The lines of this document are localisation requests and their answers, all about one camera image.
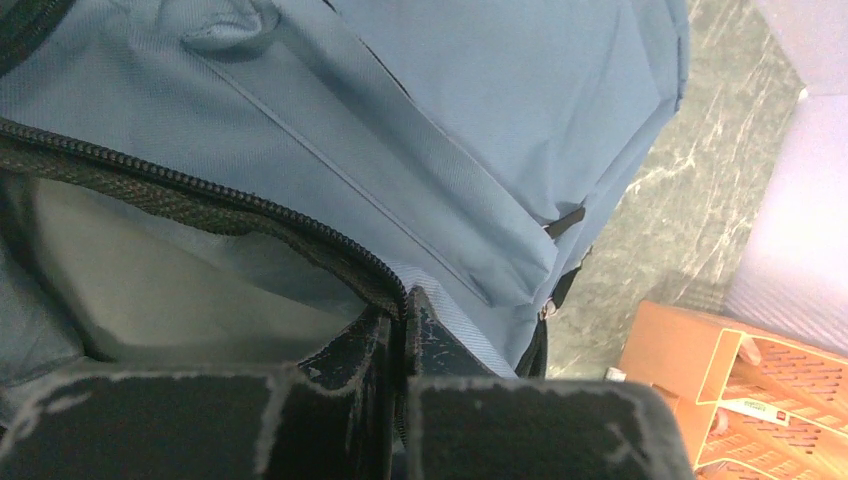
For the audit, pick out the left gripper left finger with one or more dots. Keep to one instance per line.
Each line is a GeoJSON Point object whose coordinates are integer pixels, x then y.
{"type": "Point", "coordinates": [327, 418]}

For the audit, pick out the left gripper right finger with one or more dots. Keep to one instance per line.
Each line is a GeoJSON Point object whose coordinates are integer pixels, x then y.
{"type": "Point", "coordinates": [464, 422]}

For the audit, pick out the blue student backpack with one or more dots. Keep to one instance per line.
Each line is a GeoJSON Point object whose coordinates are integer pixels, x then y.
{"type": "Point", "coordinates": [196, 182]}

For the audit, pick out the orange desk organizer tray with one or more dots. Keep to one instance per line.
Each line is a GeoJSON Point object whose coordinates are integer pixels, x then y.
{"type": "Point", "coordinates": [686, 356]}

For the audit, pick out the orange plastic file rack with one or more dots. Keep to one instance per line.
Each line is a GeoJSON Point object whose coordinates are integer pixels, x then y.
{"type": "Point", "coordinates": [779, 411]}

